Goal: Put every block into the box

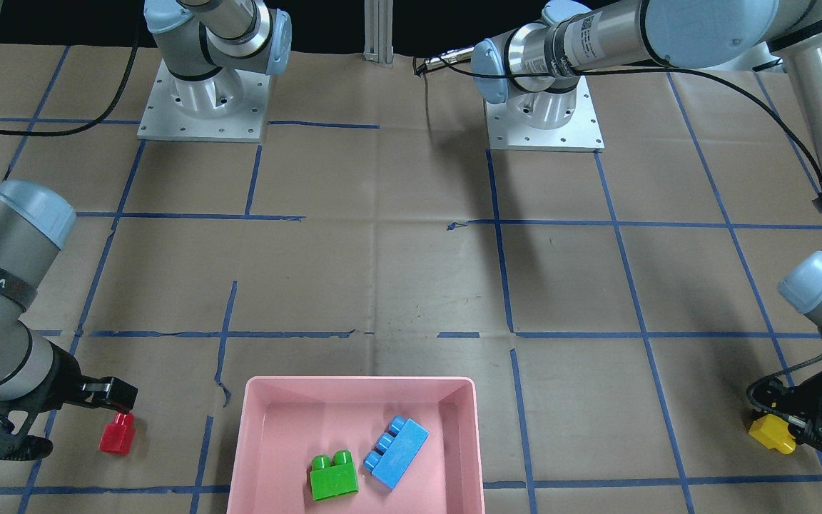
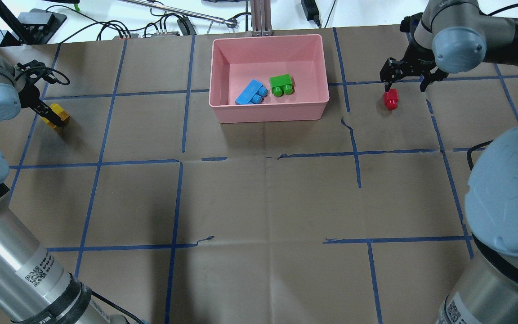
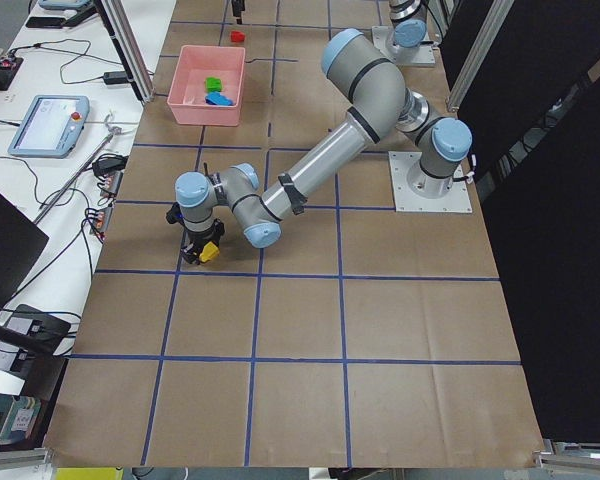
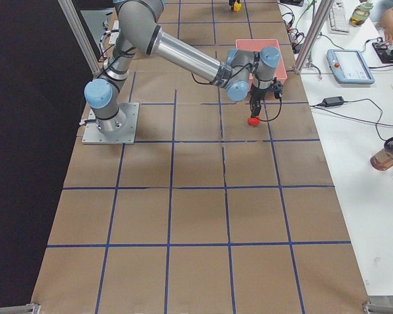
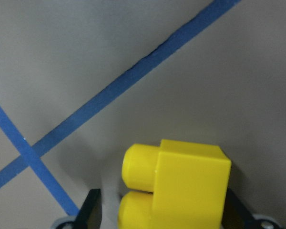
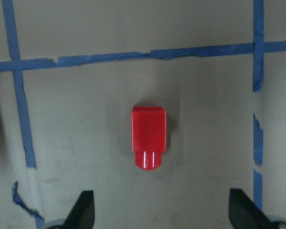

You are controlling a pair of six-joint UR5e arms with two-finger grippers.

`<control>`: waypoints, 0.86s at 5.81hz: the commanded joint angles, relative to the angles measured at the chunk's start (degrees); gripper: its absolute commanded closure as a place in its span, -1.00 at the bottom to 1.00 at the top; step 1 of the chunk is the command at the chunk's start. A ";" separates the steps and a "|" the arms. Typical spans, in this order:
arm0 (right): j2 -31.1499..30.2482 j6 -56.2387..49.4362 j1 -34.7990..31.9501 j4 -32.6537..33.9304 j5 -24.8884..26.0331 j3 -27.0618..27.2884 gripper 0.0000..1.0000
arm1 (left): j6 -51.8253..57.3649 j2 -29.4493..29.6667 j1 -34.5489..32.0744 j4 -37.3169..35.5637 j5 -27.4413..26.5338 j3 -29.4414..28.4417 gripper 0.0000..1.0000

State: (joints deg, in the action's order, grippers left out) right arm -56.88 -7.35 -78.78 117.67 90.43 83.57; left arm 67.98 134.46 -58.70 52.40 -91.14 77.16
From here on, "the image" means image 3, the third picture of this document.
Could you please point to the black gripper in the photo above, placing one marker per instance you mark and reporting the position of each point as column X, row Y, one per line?
column 200, row 239

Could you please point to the yellow toy block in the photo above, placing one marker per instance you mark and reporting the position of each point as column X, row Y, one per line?
column 209, row 252

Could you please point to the blue toy block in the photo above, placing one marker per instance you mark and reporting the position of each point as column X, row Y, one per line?
column 216, row 98

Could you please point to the green toy block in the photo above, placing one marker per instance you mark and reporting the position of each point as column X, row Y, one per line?
column 213, row 84

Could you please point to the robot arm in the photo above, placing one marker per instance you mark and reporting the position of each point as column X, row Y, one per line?
column 379, row 101
column 409, row 22

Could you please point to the pink plastic box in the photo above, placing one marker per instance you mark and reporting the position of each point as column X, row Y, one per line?
column 186, row 98

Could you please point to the metal rod tool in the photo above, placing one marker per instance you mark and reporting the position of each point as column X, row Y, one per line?
column 112, row 131

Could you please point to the black power adapter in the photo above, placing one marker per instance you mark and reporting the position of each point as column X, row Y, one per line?
column 115, row 78

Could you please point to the teach pendant tablet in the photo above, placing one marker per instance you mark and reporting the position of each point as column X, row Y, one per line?
column 51, row 127

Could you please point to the red toy block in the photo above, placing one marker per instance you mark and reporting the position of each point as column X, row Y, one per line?
column 237, row 36

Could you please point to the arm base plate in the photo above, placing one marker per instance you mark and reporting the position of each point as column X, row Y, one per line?
column 416, row 192
column 418, row 56

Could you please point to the aluminium frame post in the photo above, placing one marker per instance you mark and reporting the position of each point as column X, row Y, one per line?
column 119, row 29

